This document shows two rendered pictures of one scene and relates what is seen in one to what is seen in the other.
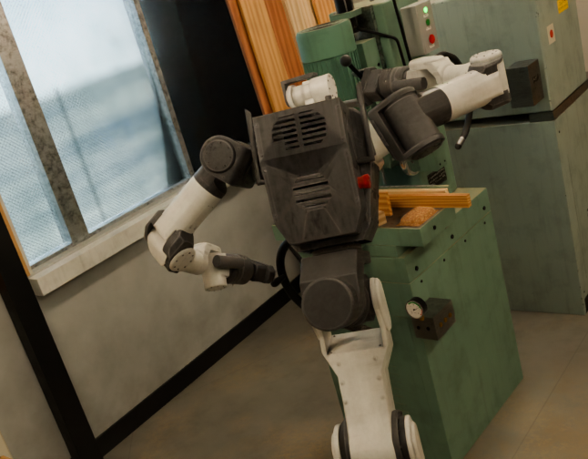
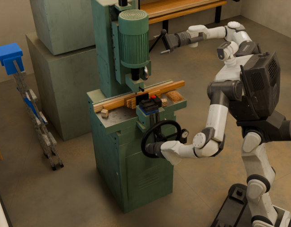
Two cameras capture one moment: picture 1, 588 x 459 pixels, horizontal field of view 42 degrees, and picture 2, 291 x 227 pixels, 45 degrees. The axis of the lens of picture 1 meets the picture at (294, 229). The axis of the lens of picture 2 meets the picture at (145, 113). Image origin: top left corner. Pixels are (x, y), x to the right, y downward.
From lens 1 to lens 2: 2.45 m
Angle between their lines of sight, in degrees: 65
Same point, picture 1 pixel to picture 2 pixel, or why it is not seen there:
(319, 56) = (144, 30)
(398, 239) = (176, 107)
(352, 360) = (261, 152)
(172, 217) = (223, 128)
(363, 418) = (266, 170)
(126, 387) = not seen: outside the picture
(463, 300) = not seen: hidden behind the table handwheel
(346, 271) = (282, 117)
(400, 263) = (174, 118)
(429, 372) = not seen: hidden behind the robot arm
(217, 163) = (239, 93)
